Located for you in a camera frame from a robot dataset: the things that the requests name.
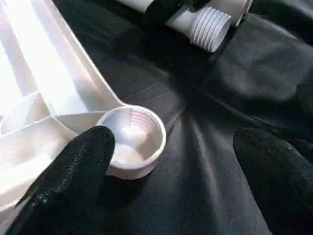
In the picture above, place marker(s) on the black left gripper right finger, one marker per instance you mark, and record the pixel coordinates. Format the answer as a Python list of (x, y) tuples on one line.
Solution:
[(281, 183)]

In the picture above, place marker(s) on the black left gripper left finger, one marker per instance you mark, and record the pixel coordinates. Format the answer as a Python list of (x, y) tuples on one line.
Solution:
[(73, 183)]

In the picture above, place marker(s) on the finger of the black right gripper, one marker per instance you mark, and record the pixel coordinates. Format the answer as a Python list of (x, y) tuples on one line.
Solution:
[(159, 12)]

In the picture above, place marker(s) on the white plastic table top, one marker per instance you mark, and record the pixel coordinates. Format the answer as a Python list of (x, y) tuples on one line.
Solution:
[(49, 73)]

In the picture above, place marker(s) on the black work mat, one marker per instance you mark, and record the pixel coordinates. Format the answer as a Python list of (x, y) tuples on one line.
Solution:
[(195, 147)]

